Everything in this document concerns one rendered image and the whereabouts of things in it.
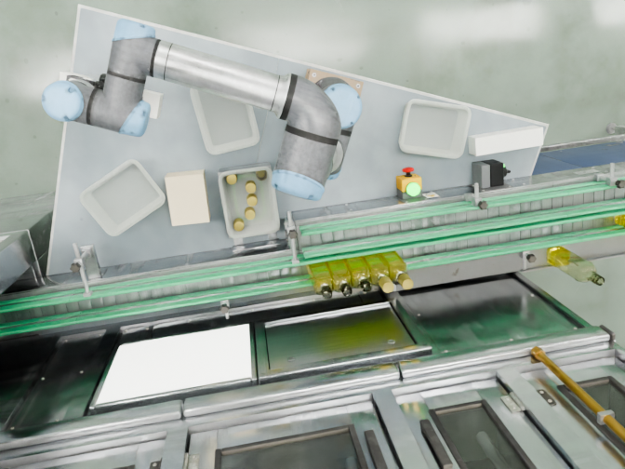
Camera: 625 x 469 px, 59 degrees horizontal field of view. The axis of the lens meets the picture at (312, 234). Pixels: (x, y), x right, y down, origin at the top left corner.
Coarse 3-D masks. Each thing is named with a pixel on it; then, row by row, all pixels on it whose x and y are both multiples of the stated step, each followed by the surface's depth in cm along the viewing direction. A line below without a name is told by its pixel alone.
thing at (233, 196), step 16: (224, 176) 174; (240, 176) 182; (256, 176) 183; (272, 176) 176; (224, 192) 177; (240, 192) 184; (256, 192) 184; (272, 192) 178; (224, 208) 177; (240, 208) 185; (256, 208) 186; (272, 208) 185; (256, 224) 187; (272, 224) 186
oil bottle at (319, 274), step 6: (312, 264) 174; (318, 264) 174; (324, 264) 173; (312, 270) 170; (318, 270) 169; (324, 270) 169; (312, 276) 166; (318, 276) 164; (324, 276) 164; (330, 276) 164; (312, 282) 168; (318, 282) 162; (324, 282) 162; (330, 282) 163; (318, 288) 163; (318, 294) 164
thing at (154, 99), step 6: (60, 72) 134; (66, 72) 137; (60, 78) 134; (72, 78) 135; (84, 78) 135; (90, 78) 136; (144, 90) 139; (144, 96) 138; (150, 96) 138; (156, 96) 139; (162, 96) 143; (150, 102) 139; (156, 102) 139; (156, 108) 139; (150, 114) 140; (156, 114) 140
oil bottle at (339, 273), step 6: (330, 264) 173; (336, 264) 172; (342, 264) 172; (330, 270) 169; (336, 270) 168; (342, 270) 167; (348, 270) 167; (336, 276) 164; (342, 276) 163; (348, 276) 163; (336, 282) 163; (348, 282) 163; (336, 288) 164
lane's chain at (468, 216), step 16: (624, 176) 189; (592, 192) 189; (608, 192) 190; (624, 192) 190; (496, 208) 186; (512, 208) 187; (528, 208) 187; (544, 208) 188; (384, 224) 182; (400, 224) 183; (416, 224) 184; (432, 224) 184; (448, 224) 185; (304, 240) 180; (320, 240) 181; (336, 240) 181
